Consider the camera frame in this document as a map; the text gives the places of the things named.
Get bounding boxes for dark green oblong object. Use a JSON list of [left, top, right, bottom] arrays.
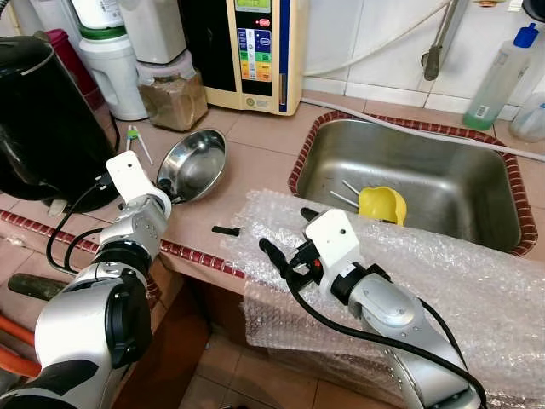
[[7, 273, 69, 301]]

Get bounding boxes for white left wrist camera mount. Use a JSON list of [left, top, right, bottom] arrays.
[[106, 151, 172, 216]]

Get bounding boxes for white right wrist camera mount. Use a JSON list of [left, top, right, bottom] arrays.
[[302, 209, 363, 286]]

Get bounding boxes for black hanging pan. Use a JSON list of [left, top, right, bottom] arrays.
[[521, 0, 545, 22]]

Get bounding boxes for green handled metal tongs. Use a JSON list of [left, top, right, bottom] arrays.
[[124, 125, 156, 165]]

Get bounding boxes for beige water ionizer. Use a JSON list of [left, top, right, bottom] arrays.
[[177, 0, 309, 117]]

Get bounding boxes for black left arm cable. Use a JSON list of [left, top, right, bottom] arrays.
[[45, 175, 116, 275]]

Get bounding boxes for white box appliance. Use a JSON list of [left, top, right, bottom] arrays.
[[119, 0, 188, 65]]

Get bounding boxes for thin white tube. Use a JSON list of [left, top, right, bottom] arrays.
[[302, 0, 452, 78]]

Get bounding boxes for white water filter canister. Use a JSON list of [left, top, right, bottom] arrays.
[[70, 0, 147, 122]]

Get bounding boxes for orange hose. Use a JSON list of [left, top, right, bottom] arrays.
[[0, 314, 43, 380]]

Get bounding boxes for clear bubble wrap sheet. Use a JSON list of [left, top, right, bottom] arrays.
[[228, 189, 545, 406]]

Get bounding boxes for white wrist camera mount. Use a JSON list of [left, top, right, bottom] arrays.
[[302, 209, 363, 286], [106, 151, 172, 216]]

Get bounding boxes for jar of brown powder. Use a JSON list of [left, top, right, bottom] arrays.
[[136, 51, 209, 132]]

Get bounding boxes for large stainless steel sink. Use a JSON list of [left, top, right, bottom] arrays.
[[288, 111, 539, 256]]

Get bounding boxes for clear plastic jug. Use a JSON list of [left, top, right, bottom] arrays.
[[511, 89, 545, 143]]

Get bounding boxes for maroon bottle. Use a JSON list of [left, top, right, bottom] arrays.
[[44, 28, 105, 110]]

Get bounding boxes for metal spoon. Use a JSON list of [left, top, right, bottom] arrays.
[[330, 192, 360, 210]]

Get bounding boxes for clear bottle with blue cap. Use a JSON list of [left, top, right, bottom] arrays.
[[462, 23, 542, 131]]

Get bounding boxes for stainless steel bowl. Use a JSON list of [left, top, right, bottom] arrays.
[[157, 128, 228, 204]]

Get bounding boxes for grey hanging metal utensil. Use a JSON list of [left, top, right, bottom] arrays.
[[422, 0, 467, 82]]

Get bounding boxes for yellow plastic cup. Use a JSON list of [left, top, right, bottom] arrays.
[[358, 186, 408, 226]]

